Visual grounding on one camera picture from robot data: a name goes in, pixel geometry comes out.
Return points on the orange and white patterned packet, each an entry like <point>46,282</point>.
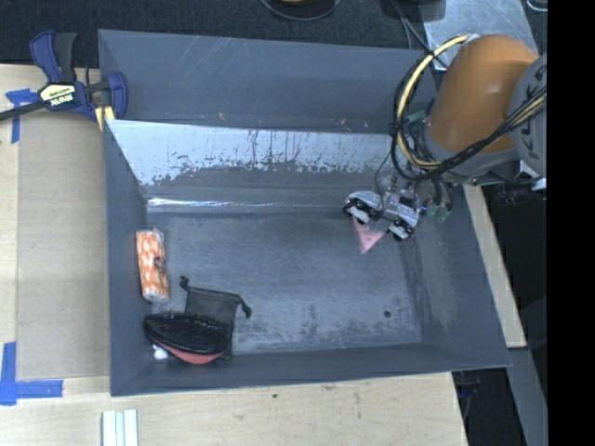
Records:
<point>152,265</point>

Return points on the black and red oval brush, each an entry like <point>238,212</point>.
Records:
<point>183,332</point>

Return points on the pink triangular toy slice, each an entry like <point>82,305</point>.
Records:
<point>367,240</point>

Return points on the brown cardboard board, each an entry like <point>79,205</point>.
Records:
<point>60,249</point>

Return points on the grey metal bin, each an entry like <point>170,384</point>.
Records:
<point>297,272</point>

